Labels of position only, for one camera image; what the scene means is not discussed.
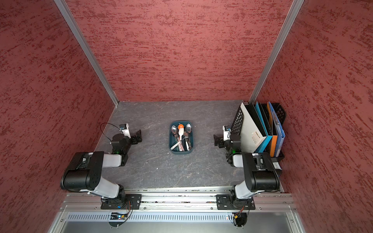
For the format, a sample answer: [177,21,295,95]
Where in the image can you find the silver steel spoon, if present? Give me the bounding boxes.
[185,123,192,138]

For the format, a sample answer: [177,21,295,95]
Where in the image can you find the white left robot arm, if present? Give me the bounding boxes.
[60,130,142,202]

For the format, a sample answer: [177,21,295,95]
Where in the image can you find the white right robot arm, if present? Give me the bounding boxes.
[213,134,280,209]

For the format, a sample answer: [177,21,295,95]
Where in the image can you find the teal plastic storage box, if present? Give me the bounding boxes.
[169,121,194,155]

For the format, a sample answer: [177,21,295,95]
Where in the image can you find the black mesh file rack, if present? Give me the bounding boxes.
[224,103,286,163]

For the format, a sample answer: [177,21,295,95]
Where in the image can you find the white folder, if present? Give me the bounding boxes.
[241,103,264,152]

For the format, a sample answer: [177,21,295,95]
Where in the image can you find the teal folder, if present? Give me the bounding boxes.
[255,102,273,153]

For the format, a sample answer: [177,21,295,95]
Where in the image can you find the orange folder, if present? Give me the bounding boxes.
[267,105,278,157]

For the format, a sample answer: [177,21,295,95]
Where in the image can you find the blue binder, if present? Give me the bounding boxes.
[267,102,286,157]

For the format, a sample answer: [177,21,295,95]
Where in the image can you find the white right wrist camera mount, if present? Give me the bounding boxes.
[223,125,231,141]

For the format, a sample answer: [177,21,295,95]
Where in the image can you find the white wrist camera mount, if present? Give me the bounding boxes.
[119,123,131,138]
[223,125,231,141]

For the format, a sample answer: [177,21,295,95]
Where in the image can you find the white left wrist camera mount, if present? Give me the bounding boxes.
[119,123,131,138]

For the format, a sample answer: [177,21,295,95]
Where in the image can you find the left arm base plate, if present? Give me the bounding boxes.
[101,194,142,211]

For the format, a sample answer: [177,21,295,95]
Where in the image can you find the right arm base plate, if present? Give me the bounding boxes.
[216,195,255,211]

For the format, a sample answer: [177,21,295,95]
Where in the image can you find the aluminium front rail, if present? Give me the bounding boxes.
[59,190,298,213]

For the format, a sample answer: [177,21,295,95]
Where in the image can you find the left aluminium corner post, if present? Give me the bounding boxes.
[54,0,119,107]

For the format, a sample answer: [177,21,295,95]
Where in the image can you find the aluminium corner post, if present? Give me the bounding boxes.
[249,0,304,103]
[54,0,119,107]

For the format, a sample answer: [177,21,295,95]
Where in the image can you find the right aluminium corner post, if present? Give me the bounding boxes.
[249,0,304,103]

